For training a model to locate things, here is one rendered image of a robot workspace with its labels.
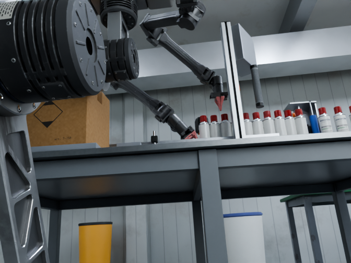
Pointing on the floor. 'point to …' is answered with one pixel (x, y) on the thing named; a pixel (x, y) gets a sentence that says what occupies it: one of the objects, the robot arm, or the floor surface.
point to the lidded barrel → (244, 237)
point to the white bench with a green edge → (296, 201)
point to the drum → (95, 242)
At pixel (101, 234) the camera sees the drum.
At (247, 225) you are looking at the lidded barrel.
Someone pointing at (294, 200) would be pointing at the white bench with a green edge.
